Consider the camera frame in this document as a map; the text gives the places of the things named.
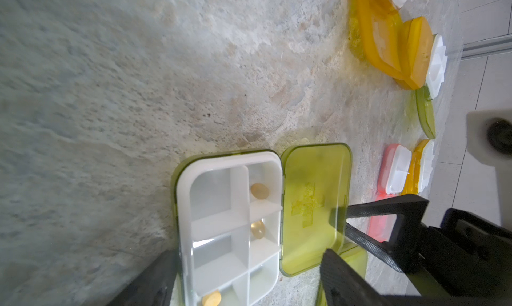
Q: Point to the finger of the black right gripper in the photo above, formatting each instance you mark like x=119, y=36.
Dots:
x=384, y=251
x=405, y=236

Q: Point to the yellow six-slot pillbox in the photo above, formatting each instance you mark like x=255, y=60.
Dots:
x=384, y=36

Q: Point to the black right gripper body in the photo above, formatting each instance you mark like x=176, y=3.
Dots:
x=466, y=256

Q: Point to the pink pillbox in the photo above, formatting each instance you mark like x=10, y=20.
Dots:
x=390, y=183

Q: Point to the small yellow pillbox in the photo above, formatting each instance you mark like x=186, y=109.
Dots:
x=415, y=41

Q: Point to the yellow pillbox right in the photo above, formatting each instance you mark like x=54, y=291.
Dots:
x=421, y=167

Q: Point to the green pillbox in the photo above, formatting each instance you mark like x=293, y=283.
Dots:
x=356, y=257
x=435, y=78
x=245, y=218

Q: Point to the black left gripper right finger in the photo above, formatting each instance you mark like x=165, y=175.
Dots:
x=343, y=286

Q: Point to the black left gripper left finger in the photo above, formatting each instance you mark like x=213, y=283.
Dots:
x=154, y=285

